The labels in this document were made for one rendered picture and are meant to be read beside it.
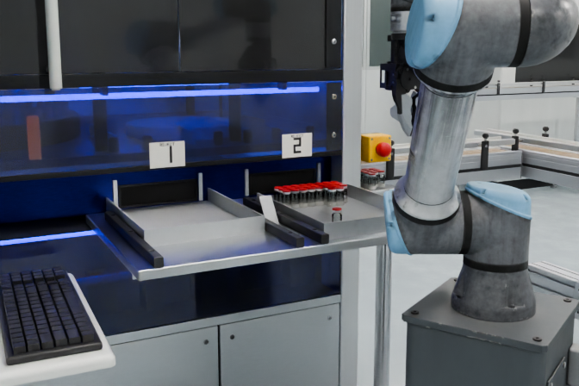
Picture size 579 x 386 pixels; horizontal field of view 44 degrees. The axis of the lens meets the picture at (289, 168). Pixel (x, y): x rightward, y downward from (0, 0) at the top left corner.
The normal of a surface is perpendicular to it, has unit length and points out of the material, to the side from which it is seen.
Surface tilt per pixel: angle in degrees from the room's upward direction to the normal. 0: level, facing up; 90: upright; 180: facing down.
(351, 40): 90
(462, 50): 120
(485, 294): 72
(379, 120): 90
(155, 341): 90
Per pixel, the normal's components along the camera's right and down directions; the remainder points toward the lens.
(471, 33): 0.00, 0.35
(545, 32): 0.25, 0.34
